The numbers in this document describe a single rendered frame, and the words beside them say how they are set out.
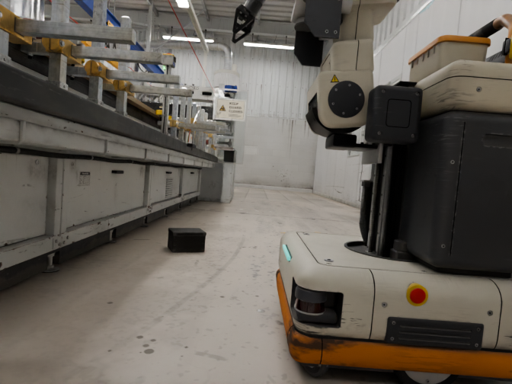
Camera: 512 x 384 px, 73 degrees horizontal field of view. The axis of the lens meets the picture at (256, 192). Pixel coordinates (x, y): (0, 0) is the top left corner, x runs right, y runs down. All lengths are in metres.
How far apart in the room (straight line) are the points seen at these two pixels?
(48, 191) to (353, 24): 1.33
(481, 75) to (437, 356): 0.68
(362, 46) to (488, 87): 0.34
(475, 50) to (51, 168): 1.57
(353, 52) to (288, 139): 10.75
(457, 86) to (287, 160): 10.86
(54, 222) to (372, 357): 1.32
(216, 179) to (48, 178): 4.05
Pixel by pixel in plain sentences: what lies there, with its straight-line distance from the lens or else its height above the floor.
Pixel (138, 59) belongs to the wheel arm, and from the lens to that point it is 1.20.
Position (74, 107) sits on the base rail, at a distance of 1.25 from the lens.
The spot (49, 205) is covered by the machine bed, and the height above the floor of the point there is 0.29.
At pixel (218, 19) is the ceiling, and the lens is 11.45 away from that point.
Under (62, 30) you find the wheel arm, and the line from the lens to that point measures 1.02.
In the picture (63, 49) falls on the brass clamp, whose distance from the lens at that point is 1.25.
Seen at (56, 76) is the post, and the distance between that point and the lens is 1.24.
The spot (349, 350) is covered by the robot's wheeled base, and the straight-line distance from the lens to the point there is 0.92.
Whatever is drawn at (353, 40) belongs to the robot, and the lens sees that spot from 1.10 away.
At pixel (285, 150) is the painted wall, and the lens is 11.75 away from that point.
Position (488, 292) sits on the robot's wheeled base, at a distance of 1.01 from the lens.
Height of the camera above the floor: 0.49
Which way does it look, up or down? 3 degrees down
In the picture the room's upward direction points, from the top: 5 degrees clockwise
